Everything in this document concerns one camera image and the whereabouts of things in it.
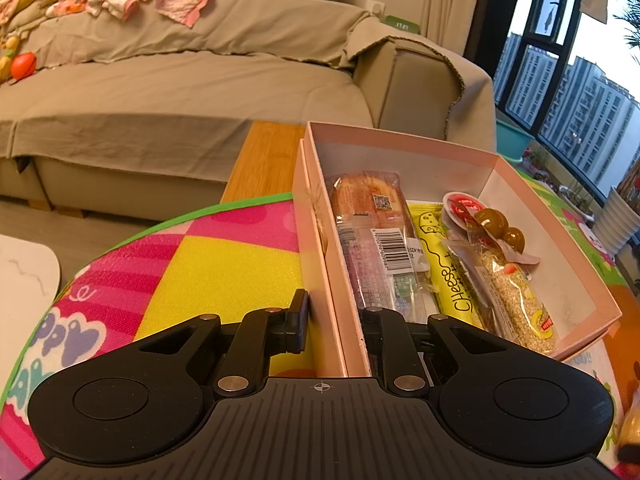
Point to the teal plastic bucket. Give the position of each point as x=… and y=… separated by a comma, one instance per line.
x=512, y=140

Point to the white marble table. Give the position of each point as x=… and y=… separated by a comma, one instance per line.
x=25, y=285

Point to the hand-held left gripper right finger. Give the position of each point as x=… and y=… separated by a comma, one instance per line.
x=375, y=327

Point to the white wall socket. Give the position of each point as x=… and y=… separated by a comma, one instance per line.
x=376, y=7

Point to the black framed window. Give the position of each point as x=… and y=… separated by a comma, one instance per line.
x=575, y=60

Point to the packet of green olives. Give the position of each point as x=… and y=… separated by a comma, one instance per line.
x=500, y=230

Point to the white ribbed pot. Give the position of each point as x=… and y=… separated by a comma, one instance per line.
x=617, y=220

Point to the yellow cheese snack packet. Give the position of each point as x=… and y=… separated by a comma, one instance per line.
x=450, y=280

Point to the clear dark biscuit packet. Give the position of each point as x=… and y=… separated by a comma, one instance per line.
x=385, y=265

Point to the beige sofa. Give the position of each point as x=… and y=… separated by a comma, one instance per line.
x=200, y=100

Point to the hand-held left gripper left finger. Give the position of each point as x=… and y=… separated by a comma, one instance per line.
x=298, y=325

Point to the yellow toy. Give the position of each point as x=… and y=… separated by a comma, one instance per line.
x=6, y=55

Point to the colourful cartoon play mat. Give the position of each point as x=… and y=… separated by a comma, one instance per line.
x=210, y=280

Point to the sesame bar packet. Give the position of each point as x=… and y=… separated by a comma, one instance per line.
x=520, y=300

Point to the green tag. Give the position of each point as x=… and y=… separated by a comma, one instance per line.
x=400, y=25

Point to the red lid jelly cup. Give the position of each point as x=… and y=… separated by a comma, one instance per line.
x=462, y=207

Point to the orange ball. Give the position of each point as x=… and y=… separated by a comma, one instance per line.
x=23, y=65

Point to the bread packet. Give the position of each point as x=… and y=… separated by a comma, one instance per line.
x=367, y=195

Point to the pink cardboard box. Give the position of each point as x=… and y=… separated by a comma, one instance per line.
x=560, y=240

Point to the wooden side table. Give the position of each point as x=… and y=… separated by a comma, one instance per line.
x=265, y=160

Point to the olive sofa cover cloth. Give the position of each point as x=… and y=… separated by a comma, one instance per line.
x=150, y=45

